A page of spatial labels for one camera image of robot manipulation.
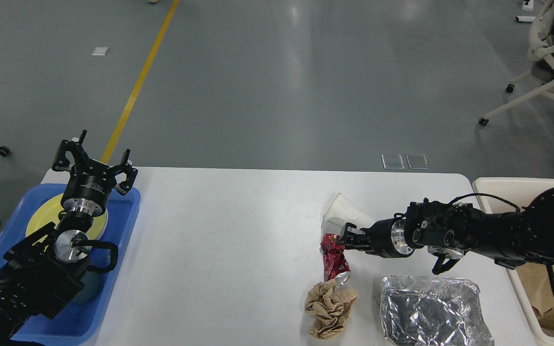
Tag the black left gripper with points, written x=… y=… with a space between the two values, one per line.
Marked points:
x=89 y=187

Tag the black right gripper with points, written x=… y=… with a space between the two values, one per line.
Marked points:
x=384 y=238

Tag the red foil wrapper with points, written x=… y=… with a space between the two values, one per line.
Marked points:
x=335 y=265

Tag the yellow plastic plate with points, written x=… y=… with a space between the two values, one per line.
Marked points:
x=50 y=211

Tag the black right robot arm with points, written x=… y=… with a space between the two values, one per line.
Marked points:
x=451 y=230

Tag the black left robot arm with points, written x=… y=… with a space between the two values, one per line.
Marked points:
x=44 y=271

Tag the crushed white paper cup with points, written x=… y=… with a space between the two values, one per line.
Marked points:
x=342 y=211

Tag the pale green plate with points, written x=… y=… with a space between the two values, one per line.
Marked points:
x=104 y=217

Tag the crumpled brown paper ball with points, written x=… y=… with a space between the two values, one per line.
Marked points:
x=331 y=306

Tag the clear floor plate left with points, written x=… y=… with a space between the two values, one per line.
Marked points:
x=393 y=162

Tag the clear floor plate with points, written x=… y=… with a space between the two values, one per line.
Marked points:
x=417 y=162
x=393 y=162

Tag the silver foil bag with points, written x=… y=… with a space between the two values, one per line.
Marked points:
x=432 y=311

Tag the clear floor plate right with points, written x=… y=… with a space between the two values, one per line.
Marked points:
x=417 y=162

